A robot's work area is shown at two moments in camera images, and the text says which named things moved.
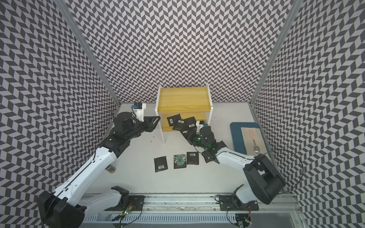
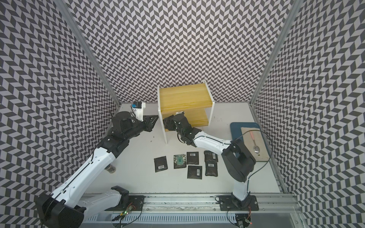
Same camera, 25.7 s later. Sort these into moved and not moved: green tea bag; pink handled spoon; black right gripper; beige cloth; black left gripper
Moved: black right gripper
Not moved: pink handled spoon; green tea bag; beige cloth; black left gripper
